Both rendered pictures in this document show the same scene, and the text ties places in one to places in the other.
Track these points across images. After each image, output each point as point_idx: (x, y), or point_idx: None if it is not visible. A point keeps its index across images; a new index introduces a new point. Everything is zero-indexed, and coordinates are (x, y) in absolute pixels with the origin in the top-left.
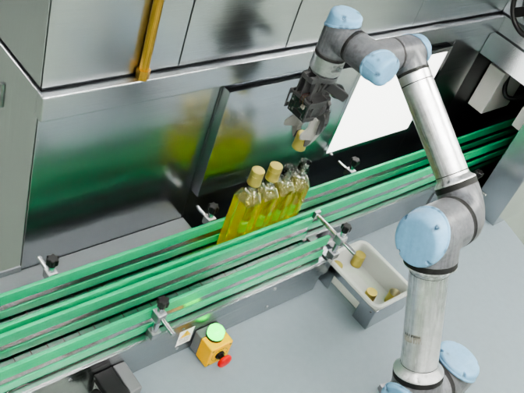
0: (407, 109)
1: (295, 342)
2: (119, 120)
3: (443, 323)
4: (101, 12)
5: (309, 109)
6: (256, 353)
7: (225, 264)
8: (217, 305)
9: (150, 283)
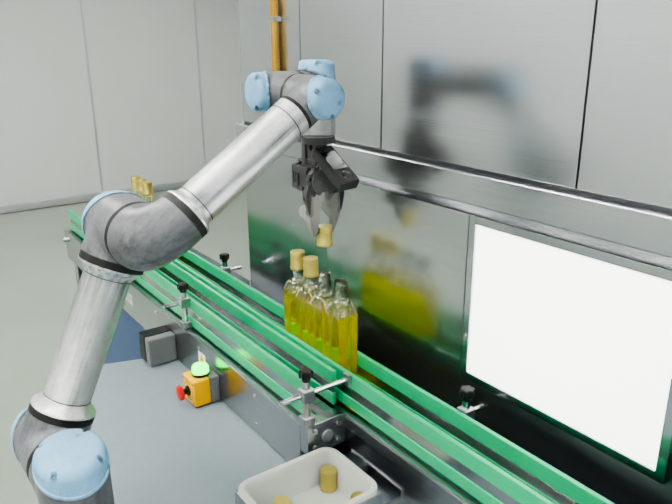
0: (628, 402)
1: (214, 457)
2: (278, 171)
3: (68, 338)
4: (258, 67)
5: (292, 170)
6: (200, 428)
7: (263, 345)
8: (219, 353)
9: (218, 298)
